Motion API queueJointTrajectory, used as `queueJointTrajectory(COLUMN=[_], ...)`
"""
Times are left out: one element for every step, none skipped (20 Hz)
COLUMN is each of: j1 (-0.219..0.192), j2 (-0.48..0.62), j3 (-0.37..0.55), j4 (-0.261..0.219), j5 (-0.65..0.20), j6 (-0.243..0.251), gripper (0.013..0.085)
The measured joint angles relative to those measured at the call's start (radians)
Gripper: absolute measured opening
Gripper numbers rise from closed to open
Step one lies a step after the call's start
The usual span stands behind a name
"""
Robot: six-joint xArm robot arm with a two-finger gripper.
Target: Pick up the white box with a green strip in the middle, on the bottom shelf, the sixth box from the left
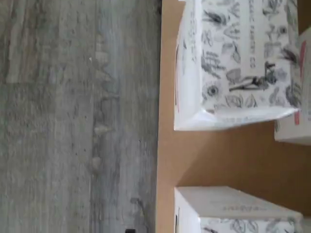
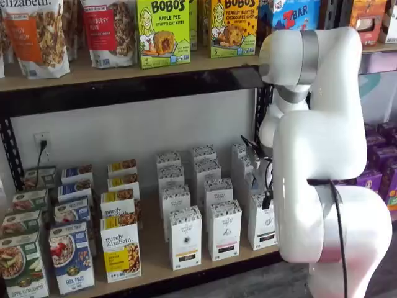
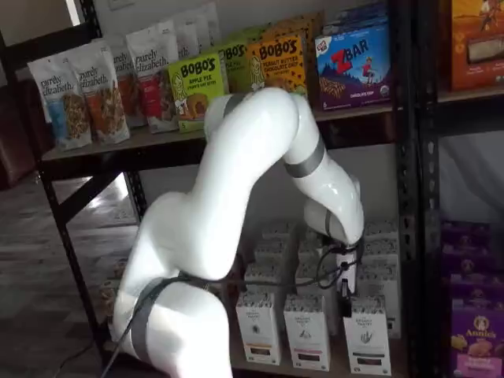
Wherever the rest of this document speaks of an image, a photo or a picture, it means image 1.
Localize white box green strip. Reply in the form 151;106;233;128
173;186;304;233

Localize wooden shelf board with boxes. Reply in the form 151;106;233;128
155;0;311;233

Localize white box pink strip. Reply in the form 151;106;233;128
274;31;311;147
173;0;302;132

